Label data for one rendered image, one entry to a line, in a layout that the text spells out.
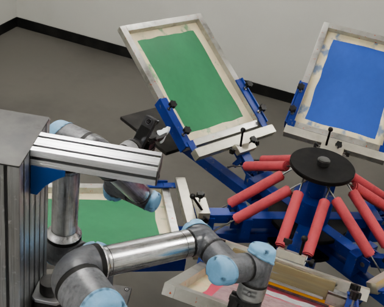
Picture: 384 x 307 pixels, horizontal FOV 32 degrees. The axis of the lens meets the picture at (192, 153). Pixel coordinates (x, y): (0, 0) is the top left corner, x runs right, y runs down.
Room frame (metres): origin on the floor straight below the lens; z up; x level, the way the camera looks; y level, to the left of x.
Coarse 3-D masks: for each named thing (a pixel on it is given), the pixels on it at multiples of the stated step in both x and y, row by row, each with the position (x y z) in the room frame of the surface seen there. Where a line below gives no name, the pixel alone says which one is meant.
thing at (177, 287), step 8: (200, 264) 1.85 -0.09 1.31; (184, 272) 1.68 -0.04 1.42; (192, 272) 1.71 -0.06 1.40; (200, 272) 1.76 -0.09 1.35; (168, 280) 1.53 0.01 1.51; (176, 280) 1.55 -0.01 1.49; (184, 280) 1.58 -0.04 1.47; (192, 280) 1.67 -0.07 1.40; (168, 288) 1.49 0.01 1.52; (176, 288) 1.48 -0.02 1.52; (184, 288) 1.49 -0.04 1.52; (168, 296) 1.47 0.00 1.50; (176, 296) 1.47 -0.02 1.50; (184, 296) 1.47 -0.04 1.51; (192, 296) 1.47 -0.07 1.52; (200, 296) 1.46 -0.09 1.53; (208, 296) 1.48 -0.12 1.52; (192, 304) 1.45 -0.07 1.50; (200, 304) 1.45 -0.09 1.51; (208, 304) 1.45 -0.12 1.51; (216, 304) 1.45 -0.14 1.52; (224, 304) 1.45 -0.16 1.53
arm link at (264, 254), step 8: (248, 248) 1.36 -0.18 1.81; (256, 248) 1.34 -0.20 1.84; (264, 248) 1.35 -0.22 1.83; (272, 248) 1.37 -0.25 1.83; (256, 256) 1.33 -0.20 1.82; (264, 256) 1.33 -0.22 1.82; (272, 256) 1.34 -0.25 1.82; (256, 264) 1.31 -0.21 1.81; (264, 264) 1.32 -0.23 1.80; (272, 264) 1.33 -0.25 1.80; (256, 272) 1.30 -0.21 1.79; (264, 272) 1.31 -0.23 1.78; (256, 280) 1.31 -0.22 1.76; (264, 280) 1.31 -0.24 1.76; (256, 288) 1.30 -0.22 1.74; (264, 288) 1.31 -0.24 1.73
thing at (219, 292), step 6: (210, 288) 1.69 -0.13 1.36; (216, 288) 1.71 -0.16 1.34; (222, 288) 1.73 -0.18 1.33; (228, 288) 1.75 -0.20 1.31; (234, 288) 1.77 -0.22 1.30; (270, 288) 1.92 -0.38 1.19; (210, 294) 1.61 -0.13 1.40; (216, 294) 1.63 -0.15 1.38; (222, 294) 1.65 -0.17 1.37; (228, 294) 1.67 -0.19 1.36; (228, 300) 1.60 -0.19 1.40; (264, 300) 1.72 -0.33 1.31; (264, 306) 1.65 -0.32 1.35
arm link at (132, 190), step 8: (88, 136) 1.65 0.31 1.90; (96, 136) 1.66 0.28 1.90; (120, 184) 1.69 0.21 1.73; (128, 184) 1.71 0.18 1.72; (136, 184) 1.75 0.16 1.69; (128, 192) 1.74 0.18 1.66; (136, 192) 1.76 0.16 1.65; (144, 192) 1.80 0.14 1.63; (152, 192) 1.85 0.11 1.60; (128, 200) 1.86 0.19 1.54; (136, 200) 1.79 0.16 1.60; (144, 200) 1.82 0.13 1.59; (152, 200) 1.83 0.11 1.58; (160, 200) 1.87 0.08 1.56; (144, 208) 1.83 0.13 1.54; (152, 208) 1.83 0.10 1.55
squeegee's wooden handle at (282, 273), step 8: (280, 264) 1.95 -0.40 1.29; (272, 272) 1.94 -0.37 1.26; (280, 272) 1.94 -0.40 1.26; (288, 272) 1.93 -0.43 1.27; (296, 272) 1.93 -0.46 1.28; (304, 272) 1.93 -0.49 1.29; (280, 280) 1.92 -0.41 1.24; (288, 280) 1.92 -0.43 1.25; (296, 280) 1.91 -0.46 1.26; (304, 280) 1.91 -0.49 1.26; (312, 280) 1.91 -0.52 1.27; (320, 280) 1.91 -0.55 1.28; (328, 280) 1.90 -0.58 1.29; (304, 288) 1.89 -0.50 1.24; (312, 288) 1.89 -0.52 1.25; (320, 288) 1.89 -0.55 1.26; (328, 288) 1.89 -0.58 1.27
